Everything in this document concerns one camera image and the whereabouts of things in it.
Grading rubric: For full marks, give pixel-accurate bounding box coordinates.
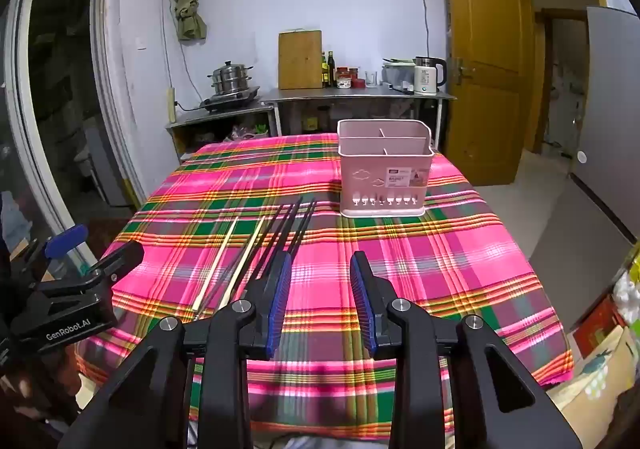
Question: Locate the pink utensil holder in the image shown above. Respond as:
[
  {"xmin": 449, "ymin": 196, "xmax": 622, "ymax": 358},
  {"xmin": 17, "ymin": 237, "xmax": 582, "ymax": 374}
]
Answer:
[{"xmin": 336, "ymin": 119, "xmax": 435, "ymax": 219}]

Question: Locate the black chopstick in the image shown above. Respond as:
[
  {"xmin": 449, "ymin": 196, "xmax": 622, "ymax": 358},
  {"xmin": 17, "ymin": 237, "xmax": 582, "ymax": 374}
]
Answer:
[
  {"xmin": 199, "ymin": 204, "xmax": 284, "ymax": 319},
  {"xmin": 270, "ymin": 197, "xmax": 304, "ymax": 262},
  {"xmin": 287, "ymin": 200, "xmax": 317, "ymax": 257},
  {"xmin": 249, "ymin": 204, "xmax": 292, "ymax": 282}
]

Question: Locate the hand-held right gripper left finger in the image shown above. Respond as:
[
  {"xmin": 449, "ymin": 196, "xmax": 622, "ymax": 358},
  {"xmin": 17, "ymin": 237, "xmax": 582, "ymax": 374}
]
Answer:
[{"xmin": 60, "ymin": 251, "xmax": 293, "ymax": 449}]

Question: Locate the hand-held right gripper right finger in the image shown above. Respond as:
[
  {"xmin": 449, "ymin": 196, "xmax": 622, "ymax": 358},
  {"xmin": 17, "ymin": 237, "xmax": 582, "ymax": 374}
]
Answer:
[{"xmin": 349, "ymin": 251, "xmax": 583, "ymax": 449}]

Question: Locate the low steel counter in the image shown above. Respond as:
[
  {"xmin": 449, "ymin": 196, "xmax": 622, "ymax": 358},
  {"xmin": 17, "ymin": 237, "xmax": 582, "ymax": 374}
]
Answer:
[{"xmin": 166, "ymin": 102, "xmax": 278, "ymax": 165}]

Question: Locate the cardboard box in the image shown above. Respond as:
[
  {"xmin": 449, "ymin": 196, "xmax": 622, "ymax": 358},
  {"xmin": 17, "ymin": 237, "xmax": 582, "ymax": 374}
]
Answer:
[{"xmin": 547, "ymin": 324, "xmax": 640, "ymax": 449}]

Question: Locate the steel steamer pot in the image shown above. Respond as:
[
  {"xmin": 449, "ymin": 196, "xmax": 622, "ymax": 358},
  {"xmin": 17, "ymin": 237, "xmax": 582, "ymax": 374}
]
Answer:
[{"xmin": 208, "ymin": 60, "xmax": 254, "ymax": 95}]

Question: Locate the pink plaid tablecloth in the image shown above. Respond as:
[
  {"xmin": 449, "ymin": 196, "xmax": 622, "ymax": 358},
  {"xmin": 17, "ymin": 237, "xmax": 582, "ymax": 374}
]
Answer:
[{"xmin": 75, "ymin": 132, "xmax": 576, "ymax": 440}]

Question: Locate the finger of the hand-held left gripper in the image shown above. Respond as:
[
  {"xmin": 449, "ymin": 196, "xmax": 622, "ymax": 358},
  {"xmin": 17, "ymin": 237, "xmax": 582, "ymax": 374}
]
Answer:
[
  {"xmin": 85, "ymin": 240, "xmax": 146, "ymax": 287},
  {"xmin": 44, "ymin": 224, "xmax": 90, "ymax": 260}
]

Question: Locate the white electric kettle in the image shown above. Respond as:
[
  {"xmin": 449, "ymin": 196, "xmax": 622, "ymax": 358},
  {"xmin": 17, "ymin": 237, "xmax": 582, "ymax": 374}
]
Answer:
[{"xmin": 413, "ymin": 56, "xmax": 447, "ymax": 96}]

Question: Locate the wooden chopstick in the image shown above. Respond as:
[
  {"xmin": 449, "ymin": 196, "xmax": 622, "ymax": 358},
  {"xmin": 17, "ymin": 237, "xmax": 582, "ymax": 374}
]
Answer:
[
  {"xmin": 190, "ymin": 215, "xmax": 267, "ymax": 321},
  {"xmin": 199, "ymin": 218, "xmax": 239, "ymax": 302}
]

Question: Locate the wooden door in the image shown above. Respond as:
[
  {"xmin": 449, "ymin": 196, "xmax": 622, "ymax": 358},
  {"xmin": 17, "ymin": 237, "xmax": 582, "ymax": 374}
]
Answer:
[{"xmin": 440, "ymin": 0, "xmax": 533, "ymax": 187}]

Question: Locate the wooden cutting board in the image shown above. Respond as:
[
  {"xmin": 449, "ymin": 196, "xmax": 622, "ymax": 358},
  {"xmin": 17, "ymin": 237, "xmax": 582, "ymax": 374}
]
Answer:
[{"xmin": 278, "ymin": 29, "xmax": 323, "ymax": 90}]

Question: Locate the long steel counter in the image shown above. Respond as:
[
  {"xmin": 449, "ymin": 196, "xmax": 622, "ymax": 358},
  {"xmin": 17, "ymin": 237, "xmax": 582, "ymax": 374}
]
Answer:
[{"xmin": 260, "ymin": 84, "xmax": 457, "ymax": 150}]

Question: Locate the white window frame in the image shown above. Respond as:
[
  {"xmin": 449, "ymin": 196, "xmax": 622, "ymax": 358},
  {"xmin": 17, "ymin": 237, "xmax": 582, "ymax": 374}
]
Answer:
[{"xmin": 0, "ymin": 0, "xmax": 146, "ymax": 270}]

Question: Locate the thin wall cable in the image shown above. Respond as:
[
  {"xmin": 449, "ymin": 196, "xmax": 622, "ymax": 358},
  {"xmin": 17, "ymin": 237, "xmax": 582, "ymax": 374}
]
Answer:
[{"xmin": 161, "ymin": 0, "xmax": 206, "ymax": 112}]

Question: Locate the red box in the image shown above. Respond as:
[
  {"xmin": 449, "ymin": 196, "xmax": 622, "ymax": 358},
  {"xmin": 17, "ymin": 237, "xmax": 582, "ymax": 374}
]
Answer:
[{"xmin": 572, "ymin": 296, "xmax": 628, "ymax": 360}]

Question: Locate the black induction cooker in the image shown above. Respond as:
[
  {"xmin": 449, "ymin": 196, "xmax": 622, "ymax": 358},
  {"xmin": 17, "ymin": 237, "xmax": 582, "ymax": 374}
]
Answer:
[{"xmin": 201, "ymin": 86, "xmax": 261, "ymax": 111}]

